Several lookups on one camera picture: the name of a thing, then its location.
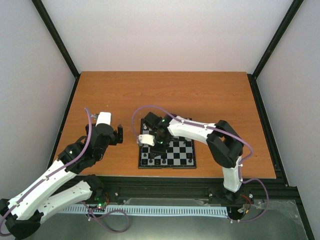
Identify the black and white chessboard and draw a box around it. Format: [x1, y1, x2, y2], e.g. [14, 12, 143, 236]
[138, 118, 197, 169]

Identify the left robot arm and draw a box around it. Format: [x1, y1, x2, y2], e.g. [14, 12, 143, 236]
[0, 123, 123, 240]

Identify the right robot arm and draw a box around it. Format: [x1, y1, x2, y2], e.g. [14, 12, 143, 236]
[137, 112, 244, 193]

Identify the black bishop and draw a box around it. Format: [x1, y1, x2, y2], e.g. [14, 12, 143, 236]
[186, 153, 193, 159]

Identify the black aluminium frame rail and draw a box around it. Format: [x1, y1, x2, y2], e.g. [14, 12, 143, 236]
[74, 176, 300, 208]

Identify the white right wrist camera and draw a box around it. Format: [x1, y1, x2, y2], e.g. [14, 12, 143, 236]
[136, 134, 156, 146]

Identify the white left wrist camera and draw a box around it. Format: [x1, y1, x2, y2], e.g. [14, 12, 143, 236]
[95, 112, 112, 126]

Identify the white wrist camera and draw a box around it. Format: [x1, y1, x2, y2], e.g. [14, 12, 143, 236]
[136, 134, 156, 146]
[95, 112, 112, 126]

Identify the white slotted cable duct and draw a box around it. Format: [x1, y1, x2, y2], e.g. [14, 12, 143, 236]
[62, 203, 229, 218]

